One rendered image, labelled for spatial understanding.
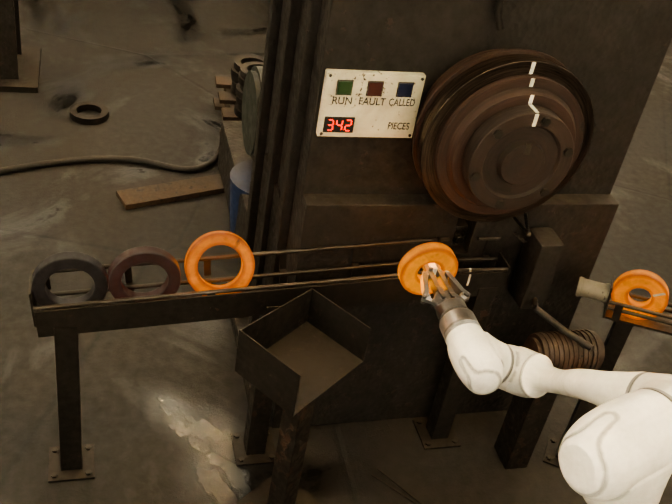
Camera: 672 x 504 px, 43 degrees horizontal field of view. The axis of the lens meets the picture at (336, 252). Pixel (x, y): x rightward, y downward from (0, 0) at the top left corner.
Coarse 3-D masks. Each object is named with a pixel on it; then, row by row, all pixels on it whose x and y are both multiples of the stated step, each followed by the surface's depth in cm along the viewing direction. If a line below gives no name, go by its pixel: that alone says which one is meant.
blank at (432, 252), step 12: (408, 252) 217; (420, 252) 215; (432, 252) 215; (444, 252) 216; (408, 264) 216; (420, 264) 217; (444, 264) 219; (456, 264) 220; (408, 276) 219; (420, 276) 223; (408, 288) 221; (420, 288) 222
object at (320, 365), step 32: (256, 320) 211; (288, 320) 222; (320, 320) 226; (352, 320) 218; (256, 352) 205; (288, 352) 221; (320, 352) 222; (352, 352) 222; (256, 384) 210; (288, 384) 202; (320, 384) 213; (288, 416) 228; (288, 448) 234; (288, 480) 240
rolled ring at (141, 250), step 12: (132, 252) 216; (144, 252) 216; (156, 252) 217; (168, 252) 221; (120, 264) 216; (132, 264) 217; (156, 264) 219; (168, 264) 220; (108, 276) 218; (120, 276) 218; (168, 276) 222; (180, 276) 223; (120, 288) 220; (168, 288) 224
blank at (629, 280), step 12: (624, 276) 245; (636, 276) 243; (648, 276) 242; (624, 288) 246; (648, 288) 243; (660, 288) 242; (612, 300) 250; (624, 300) 248; (648, 300) 248; (660, 300) 244; (660, 312) 246
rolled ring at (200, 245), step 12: (204, 240) 224; (216, 240) 225; (228, 240) 226; (240, 240) 227; (192, 252) 224; (240, 252) 228; (192, 264) 225; (252, 264) 229; (192, 276) 226; (240, 276) 230; (252, 276) 230; (204, 288) 228; (216, 288) 229
